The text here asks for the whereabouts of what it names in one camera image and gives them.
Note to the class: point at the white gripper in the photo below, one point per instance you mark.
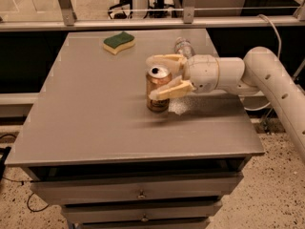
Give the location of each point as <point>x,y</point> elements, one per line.
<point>202,72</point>

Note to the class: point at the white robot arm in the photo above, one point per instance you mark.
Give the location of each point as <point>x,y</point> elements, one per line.
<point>259,71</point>

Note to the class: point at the clear plastic bottle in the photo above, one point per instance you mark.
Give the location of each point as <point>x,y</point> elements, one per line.
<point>183,46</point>

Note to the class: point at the green and yellow sponge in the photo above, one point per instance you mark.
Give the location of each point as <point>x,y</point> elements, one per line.
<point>118,42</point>

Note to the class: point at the black office chair base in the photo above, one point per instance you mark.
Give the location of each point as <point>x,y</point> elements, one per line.
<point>129,9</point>

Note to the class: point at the grey drawer cabinet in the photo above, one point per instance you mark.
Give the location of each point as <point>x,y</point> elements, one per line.
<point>90,121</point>

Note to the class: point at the top grey drawer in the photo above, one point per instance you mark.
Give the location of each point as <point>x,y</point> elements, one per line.
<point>136,188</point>

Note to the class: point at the grey drawer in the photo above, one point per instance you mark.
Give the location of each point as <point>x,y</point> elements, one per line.
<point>136,188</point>
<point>142,211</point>

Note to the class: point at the metal window frame rail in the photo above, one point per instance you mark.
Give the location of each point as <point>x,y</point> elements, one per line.
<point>80,15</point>

